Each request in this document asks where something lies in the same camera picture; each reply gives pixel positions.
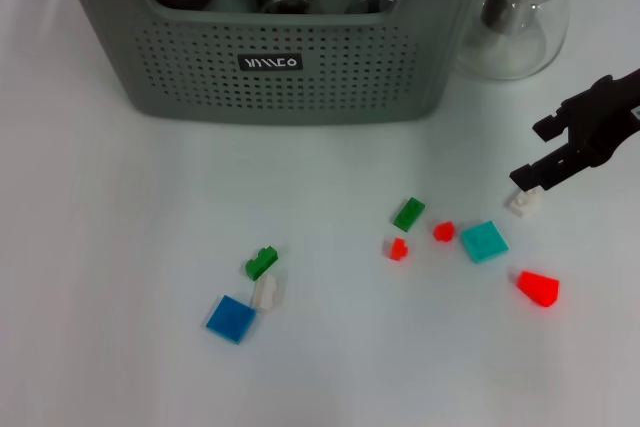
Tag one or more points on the white two-stud toy block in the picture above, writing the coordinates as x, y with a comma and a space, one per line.
525, 204

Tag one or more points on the grey-green perforated storage basket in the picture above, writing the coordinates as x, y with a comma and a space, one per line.
325, 87

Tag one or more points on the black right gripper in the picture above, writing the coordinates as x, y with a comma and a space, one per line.
600, 122

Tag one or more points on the green rectangular toy block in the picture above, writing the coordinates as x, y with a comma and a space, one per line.
409, 214

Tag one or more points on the glass carafe black lid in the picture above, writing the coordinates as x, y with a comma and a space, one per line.
510, 47

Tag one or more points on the glass teacup black holder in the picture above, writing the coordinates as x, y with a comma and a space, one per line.
285, 3
370, 2

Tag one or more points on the teal square toy plate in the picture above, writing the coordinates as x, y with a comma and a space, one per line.
484, 242

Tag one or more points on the small orange-red toy block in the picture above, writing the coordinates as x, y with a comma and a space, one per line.
398, 249
443, 231

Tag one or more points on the green notched toy block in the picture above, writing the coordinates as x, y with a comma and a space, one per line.
260, 264

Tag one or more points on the orange-red wedge toy block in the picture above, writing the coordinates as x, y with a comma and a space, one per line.
537, 288

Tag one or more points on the blue square toy plate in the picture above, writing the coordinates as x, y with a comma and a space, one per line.
230, 319

